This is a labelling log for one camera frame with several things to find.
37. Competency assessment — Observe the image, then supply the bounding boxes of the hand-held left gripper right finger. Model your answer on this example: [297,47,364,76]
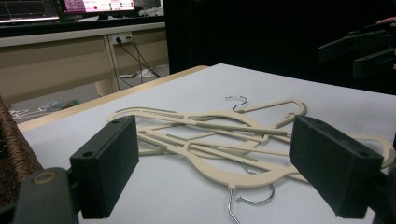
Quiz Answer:
[289,115,385,219]

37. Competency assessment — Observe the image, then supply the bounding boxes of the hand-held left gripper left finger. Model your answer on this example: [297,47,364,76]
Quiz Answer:
[69,115,140,219]

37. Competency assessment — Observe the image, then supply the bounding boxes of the cream plastic clothes hanger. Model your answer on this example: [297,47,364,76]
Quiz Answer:
[136,122,396,224]
[106,95,308,141]
[136,118,309,205]

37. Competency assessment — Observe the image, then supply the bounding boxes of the brown wicker basket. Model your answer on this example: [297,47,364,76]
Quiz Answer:
[0,95,44,209]

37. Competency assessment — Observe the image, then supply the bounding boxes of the colourful plastic things on floor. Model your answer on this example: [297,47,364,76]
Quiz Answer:
[43,99,81,112]

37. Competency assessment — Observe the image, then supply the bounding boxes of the wooden shelf unit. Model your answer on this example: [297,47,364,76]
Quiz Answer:
[0,21,171,106]

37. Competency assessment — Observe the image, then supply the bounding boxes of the white table sheet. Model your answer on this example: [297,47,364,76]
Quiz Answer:
[22,63,396,224]

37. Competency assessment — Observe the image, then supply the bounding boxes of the white power strip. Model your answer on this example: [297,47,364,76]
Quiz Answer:
[110,32,134,45]

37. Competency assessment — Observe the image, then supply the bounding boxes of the bright computer monitor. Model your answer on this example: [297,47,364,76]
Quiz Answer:
[60,0,136,16]

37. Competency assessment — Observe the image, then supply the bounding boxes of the white crumpled thing on desk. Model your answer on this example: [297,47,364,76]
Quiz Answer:
[137,5,165,19]

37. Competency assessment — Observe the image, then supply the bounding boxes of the dark computer monitor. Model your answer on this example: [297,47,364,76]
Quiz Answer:
[0,0,61,23]

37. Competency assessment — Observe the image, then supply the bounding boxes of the white wire hangers on floor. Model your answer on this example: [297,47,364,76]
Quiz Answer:
[8,106,49,121]

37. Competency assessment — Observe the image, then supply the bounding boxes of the black hanging cables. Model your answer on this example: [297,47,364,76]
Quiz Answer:
[115,36,163,88]

